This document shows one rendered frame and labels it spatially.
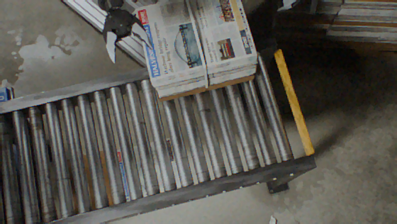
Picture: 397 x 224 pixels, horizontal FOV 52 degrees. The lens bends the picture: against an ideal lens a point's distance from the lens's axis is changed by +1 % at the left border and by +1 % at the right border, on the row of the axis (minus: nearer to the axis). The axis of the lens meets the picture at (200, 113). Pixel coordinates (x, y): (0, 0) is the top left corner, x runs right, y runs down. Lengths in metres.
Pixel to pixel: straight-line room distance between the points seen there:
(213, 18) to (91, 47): 1.33
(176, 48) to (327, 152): 1.30
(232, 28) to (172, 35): 0.21
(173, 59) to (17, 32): 1.63
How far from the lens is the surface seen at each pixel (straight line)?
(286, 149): 1.55
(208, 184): 1.51
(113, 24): 1.23
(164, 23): 1.45
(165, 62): 1.38
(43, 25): 2.81
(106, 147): 1.58
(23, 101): 1.74
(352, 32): 2.35
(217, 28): 1.43
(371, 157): 2.49
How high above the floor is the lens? 2.30
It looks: 75 degrees down
